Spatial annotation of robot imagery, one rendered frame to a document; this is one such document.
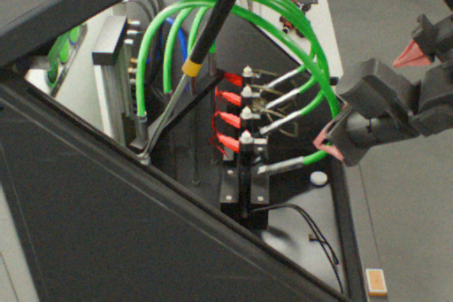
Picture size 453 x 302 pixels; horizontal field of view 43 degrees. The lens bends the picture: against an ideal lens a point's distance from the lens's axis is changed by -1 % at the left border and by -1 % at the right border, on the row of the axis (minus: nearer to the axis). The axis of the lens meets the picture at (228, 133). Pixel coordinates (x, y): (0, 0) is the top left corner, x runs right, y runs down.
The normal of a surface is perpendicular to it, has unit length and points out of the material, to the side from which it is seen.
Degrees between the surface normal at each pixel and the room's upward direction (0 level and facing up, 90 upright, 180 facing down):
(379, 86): 98
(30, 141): 90
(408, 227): 0
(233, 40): 90
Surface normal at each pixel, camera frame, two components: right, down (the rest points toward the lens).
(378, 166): 0.00, -0.79
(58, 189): -0.04, 0.62
